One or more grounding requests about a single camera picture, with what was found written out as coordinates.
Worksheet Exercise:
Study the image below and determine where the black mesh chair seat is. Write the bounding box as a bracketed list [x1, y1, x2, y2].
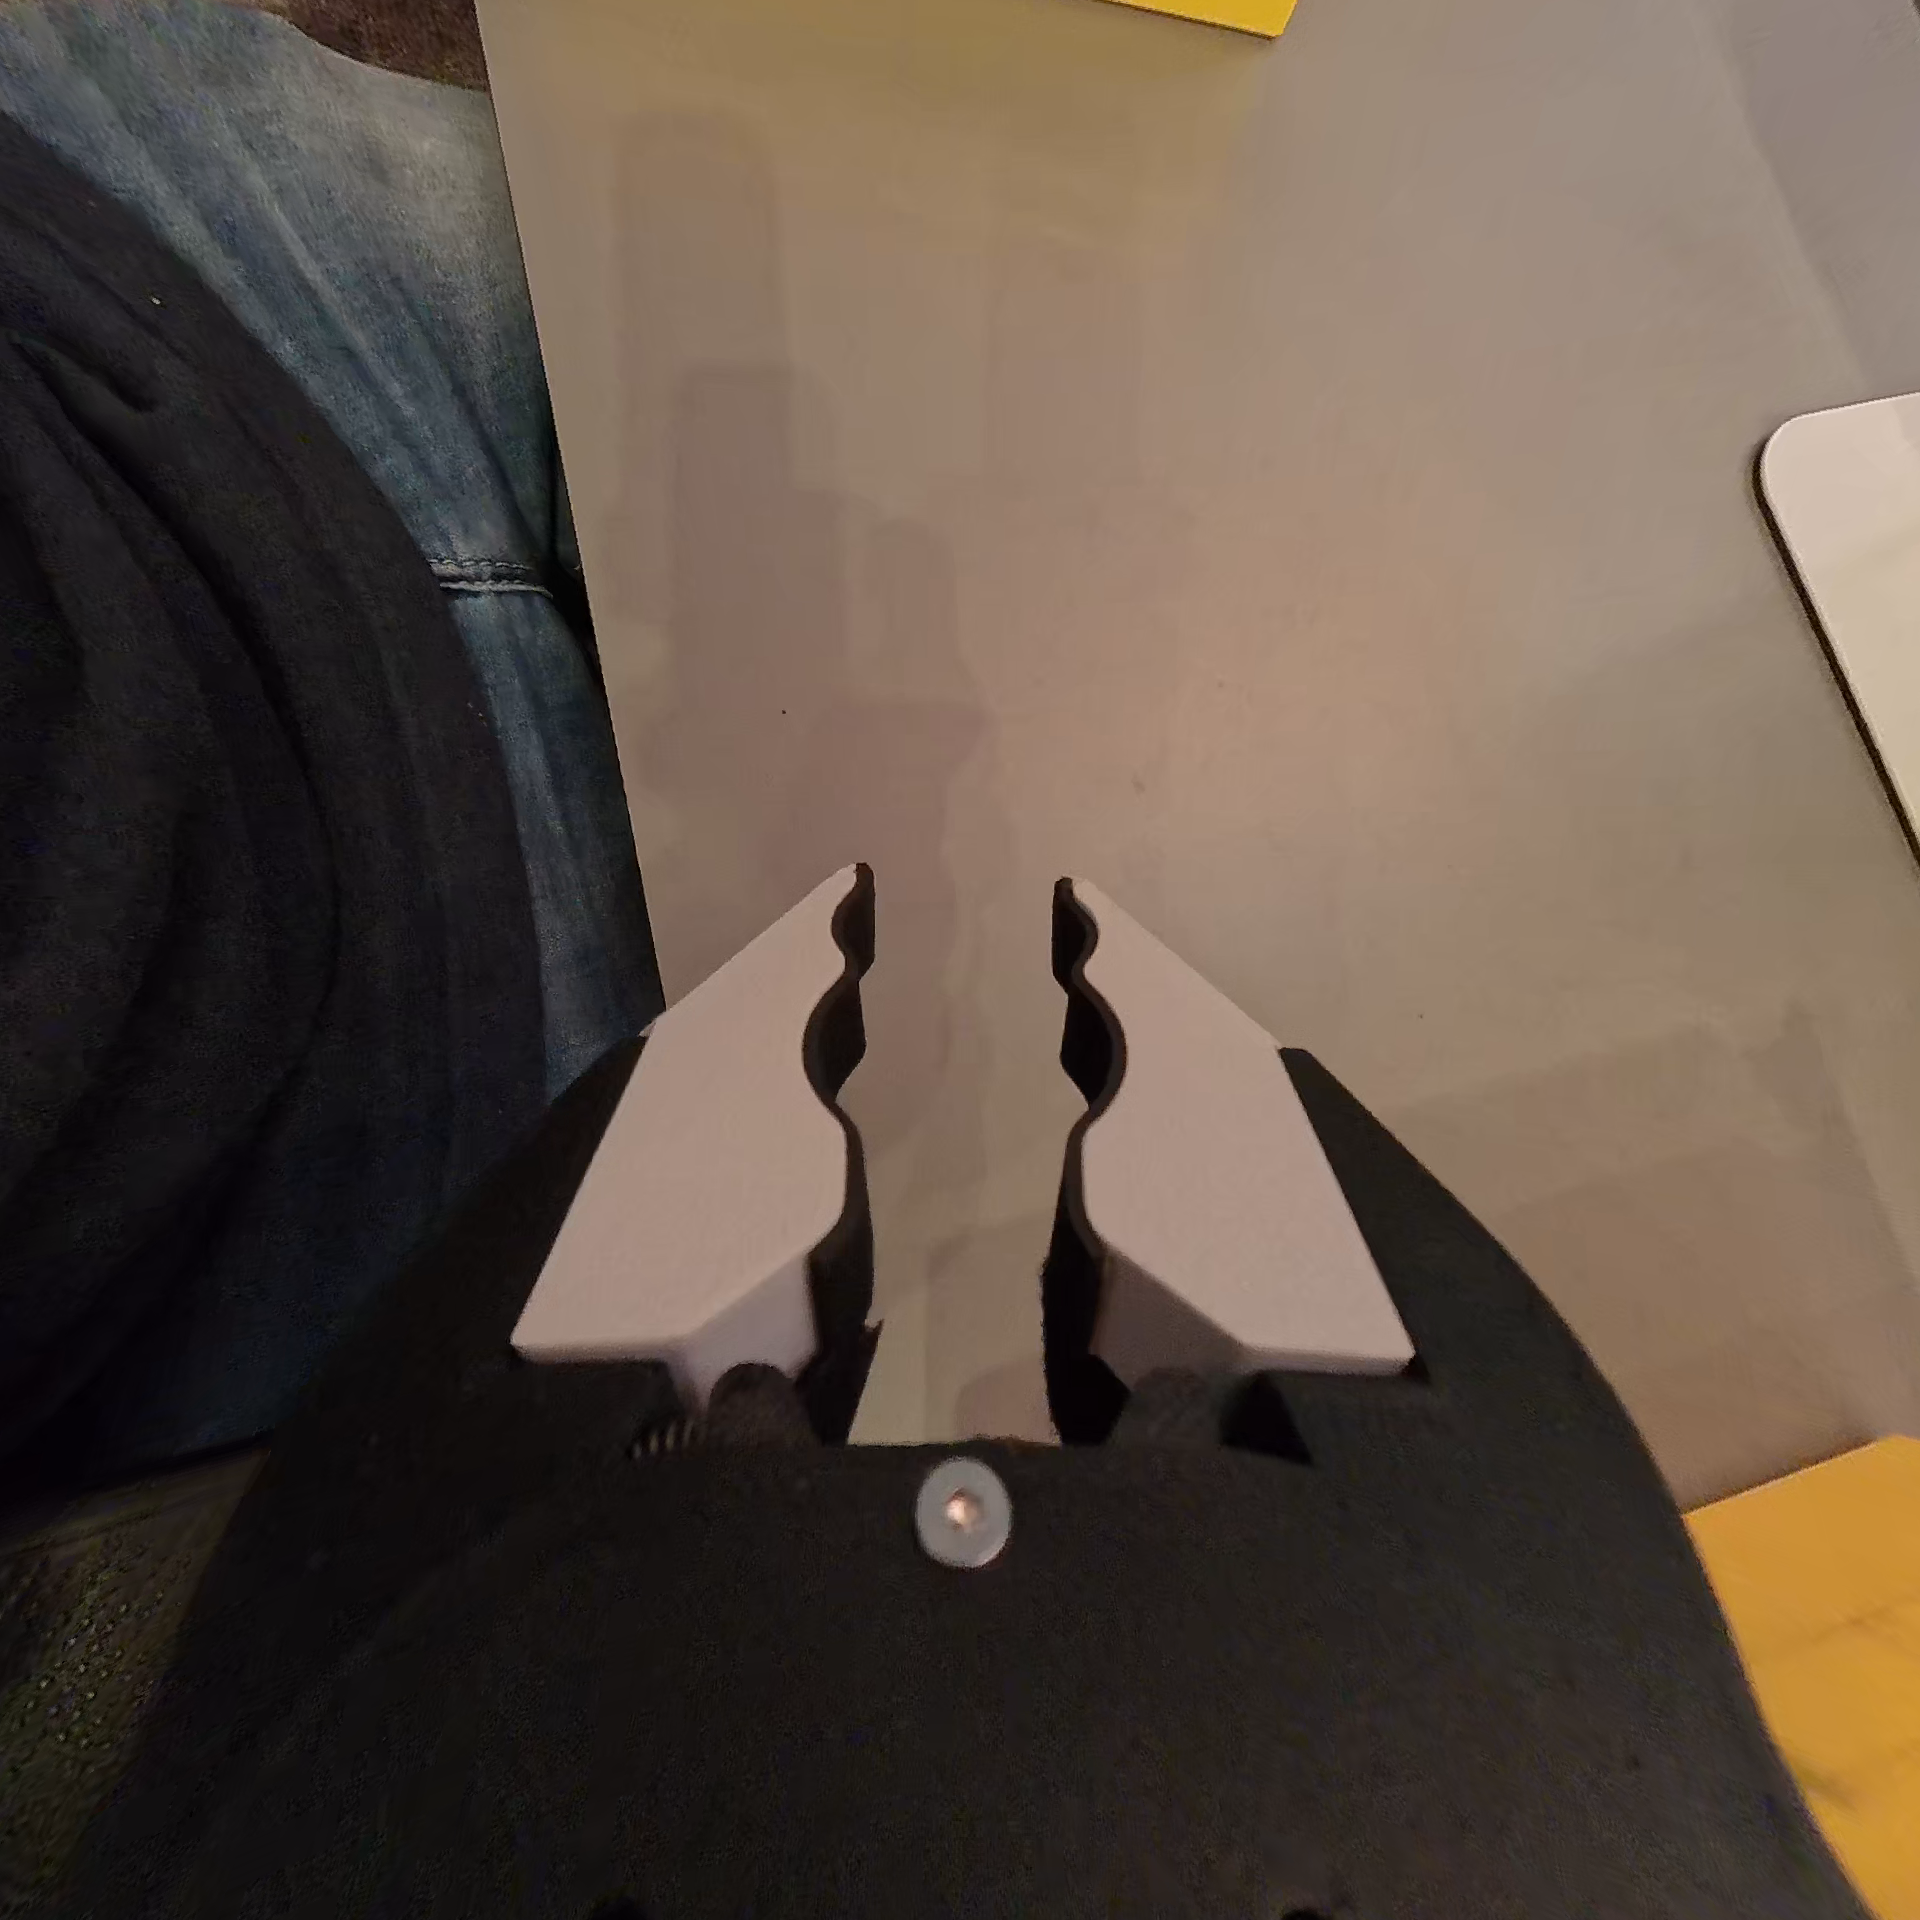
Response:
[0, 1447, 289, 1920]

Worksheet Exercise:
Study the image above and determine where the wooden-armed white desk stand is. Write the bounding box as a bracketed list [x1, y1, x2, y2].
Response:
[1758, 394, 1920, 873]

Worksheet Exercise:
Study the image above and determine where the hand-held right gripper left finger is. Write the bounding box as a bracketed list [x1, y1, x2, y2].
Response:
[510, 861, 887, 1389]

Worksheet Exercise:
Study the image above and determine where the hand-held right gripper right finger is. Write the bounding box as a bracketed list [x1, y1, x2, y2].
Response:
[1043, 873, 1419, 1382]

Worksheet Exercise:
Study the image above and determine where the yellow plastic tray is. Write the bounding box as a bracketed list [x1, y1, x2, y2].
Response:
[1681, 1430, 1920, 1920]

